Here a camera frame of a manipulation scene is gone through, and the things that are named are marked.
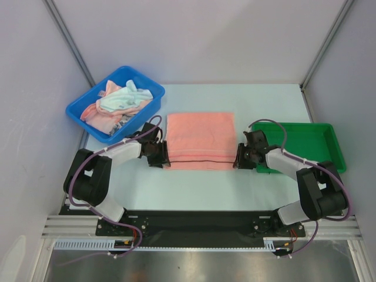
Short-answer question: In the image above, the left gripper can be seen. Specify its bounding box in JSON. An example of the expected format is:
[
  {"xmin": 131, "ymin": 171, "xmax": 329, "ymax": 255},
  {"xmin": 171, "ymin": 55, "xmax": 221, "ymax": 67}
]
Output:
[{"xmin": 145, "ymin": 140, "xmax": 170, "ymax": 168}]

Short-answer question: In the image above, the pink towel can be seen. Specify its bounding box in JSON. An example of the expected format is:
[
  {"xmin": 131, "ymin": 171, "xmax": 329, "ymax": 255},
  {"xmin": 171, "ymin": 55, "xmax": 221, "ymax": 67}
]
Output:
[
  {"xmin": 80, "ymin": 81, "xmax": 152, "ymax": 135},
  {"xmin": 166, "ymin": 112, "xmax": 237, "ymax": 170}
]

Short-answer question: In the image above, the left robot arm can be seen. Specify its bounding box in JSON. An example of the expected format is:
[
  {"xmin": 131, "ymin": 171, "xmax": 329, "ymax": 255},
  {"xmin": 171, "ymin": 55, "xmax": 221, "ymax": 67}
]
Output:
[{"xmin": 63, "ymin": 123, "xmax": 170, "ymax": 235}]

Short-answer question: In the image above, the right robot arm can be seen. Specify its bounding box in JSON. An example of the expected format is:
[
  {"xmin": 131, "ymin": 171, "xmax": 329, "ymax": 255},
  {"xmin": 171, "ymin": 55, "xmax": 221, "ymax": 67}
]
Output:
[{"xmin": 233, "ymin": 130, "xmax": 351, "ymax": 236}]

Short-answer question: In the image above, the pink towel in bin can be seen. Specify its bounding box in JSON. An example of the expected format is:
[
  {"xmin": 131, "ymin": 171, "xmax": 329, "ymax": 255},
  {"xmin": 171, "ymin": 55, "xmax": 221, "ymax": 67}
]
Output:
[{"xmin": 80, "ymin": 81, "xmax": 152, "ymax": 135}]

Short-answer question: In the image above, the light blue towel in bin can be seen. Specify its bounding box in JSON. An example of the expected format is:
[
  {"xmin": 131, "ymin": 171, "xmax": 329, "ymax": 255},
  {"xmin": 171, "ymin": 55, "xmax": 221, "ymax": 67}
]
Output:
[{"xmin": 96, "ymin": 80, "xmax": 153, "ymax": 113}]

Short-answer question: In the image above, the green plastic tray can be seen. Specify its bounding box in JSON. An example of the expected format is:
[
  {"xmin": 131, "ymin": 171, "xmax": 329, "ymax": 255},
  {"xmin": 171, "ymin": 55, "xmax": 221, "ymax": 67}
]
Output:
[{"xmin": 252, "ymin": 122, "xmax": 347, "ymax": 173}]

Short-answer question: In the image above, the blue plastic bin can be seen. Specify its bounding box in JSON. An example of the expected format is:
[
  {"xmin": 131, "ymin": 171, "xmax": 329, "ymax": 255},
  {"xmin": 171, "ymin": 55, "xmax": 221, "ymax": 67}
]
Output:
[{"xmin": 66, "ymin": 66, "xmax": 165, "ymax": 145}]

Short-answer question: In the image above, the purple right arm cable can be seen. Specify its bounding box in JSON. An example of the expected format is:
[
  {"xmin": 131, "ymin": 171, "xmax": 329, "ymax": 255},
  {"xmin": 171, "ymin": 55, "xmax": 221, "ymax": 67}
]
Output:
[{"xmin": 248, "ymin": 119, "xmax": 353, "ymax": 259}]

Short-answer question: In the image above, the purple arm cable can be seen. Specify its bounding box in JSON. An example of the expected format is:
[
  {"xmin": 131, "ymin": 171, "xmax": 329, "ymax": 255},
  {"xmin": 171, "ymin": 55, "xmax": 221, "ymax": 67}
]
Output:
[
  {"xmin": 58, "ymin": 115, "xmax": 163, "ymax": 267},
  {"xmin": 248, "ymin": 119, "xmax": 353, "ymax": 259}
]

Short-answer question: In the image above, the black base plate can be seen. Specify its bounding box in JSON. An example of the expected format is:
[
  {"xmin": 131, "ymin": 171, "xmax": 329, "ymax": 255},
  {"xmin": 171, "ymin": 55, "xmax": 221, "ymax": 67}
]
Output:
[{"xmin": 95, "ymin": 210, "xmax": 306, "ymax": 249}]

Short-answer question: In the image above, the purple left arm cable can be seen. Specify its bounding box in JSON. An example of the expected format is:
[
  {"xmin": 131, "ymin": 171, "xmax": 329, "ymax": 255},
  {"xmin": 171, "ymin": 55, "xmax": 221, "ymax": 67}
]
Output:
[{"xmin": 58, "ymin": 115, "xmax": 163, "ymax": 267}]

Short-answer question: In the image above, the aluminium frame rail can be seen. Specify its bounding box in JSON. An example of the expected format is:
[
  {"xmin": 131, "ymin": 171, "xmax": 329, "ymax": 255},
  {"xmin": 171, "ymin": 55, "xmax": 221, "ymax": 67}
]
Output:
[{"xmin": 42, "ymin": 215, "xmax": 362, "ymax": 240}]

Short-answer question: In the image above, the white slotted cable duct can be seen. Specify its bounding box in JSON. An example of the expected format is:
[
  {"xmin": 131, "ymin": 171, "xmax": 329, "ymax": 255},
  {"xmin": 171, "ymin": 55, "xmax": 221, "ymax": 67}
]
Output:
[{"xmin": 54, "ymin": 237, "xmax": 142, "ymax": 250}]

